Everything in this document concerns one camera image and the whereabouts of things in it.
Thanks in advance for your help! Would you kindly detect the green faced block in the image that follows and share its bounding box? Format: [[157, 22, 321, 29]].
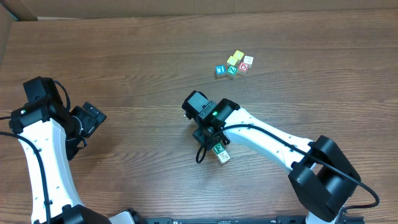
[[212, 142, 225, 154]]

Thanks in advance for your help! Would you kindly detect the wooden block with red drawing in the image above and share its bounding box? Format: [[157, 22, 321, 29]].
[[216, 151, 230, 164]]

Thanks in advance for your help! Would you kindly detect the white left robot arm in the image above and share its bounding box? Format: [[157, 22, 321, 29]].
[[9, 77, 142, 224]]

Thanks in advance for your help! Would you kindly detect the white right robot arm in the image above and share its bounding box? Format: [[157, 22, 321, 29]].
[[182, 90, 361, 223]]

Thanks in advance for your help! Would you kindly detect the blue letter block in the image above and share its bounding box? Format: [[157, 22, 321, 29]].
[[215, 65, 226, 78]]

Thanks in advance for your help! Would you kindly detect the green letter Z block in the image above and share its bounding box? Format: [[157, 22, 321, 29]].
[[226, 66, 238, 79]]

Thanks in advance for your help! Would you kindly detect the red bordered block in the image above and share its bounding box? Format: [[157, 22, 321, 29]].
[[237, 62, 249, 75]]

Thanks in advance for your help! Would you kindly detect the yellow block middle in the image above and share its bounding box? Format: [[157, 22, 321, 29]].
[[226, 56, 239, 67]]

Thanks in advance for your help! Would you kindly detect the yellow block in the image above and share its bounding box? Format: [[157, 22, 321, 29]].
[[226, 56, 239, 67], [233, 50, 244, 61]]

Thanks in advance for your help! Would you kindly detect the white block red print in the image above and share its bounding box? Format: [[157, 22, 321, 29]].
[[243, 55, 254, 69]]

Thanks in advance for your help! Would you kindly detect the yellow block top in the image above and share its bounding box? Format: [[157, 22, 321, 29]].
[[233, 50, 244, 61]]

